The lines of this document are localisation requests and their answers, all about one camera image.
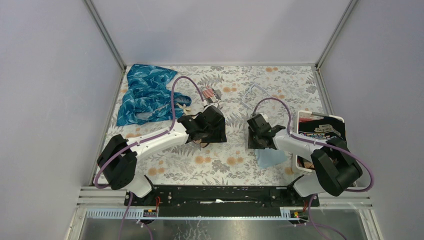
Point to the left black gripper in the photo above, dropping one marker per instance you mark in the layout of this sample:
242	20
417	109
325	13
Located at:
221	137

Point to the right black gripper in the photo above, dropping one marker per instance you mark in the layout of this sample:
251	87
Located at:
251	144

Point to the large light blue cloth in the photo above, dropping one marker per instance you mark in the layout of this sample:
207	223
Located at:
268	157

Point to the flag pattern glasses case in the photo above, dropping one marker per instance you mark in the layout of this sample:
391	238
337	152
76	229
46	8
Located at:
211	97

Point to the black glasses case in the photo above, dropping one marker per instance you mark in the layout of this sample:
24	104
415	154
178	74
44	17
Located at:
201	143

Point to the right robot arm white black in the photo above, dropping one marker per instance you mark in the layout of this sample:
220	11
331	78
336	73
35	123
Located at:
335	168

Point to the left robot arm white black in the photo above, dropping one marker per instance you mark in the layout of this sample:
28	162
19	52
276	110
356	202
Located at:
118	160

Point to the white storage bin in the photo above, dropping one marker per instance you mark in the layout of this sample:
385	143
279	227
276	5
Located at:
301	165

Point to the blue patterned fabric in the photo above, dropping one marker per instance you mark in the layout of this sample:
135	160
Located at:
147	99

